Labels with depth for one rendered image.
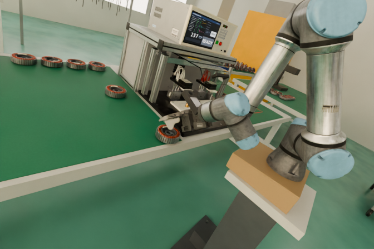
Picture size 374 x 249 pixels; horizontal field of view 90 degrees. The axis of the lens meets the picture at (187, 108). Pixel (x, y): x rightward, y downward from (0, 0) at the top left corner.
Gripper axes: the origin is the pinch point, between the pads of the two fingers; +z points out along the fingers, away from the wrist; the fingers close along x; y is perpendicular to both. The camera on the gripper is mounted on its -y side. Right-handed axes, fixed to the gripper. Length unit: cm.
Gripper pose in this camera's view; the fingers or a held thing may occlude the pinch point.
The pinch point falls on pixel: (172, 117)
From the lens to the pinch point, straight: 82.7
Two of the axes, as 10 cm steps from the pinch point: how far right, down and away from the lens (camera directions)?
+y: 1.9, 9.7, -1.3
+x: 7.3, -0.5, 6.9
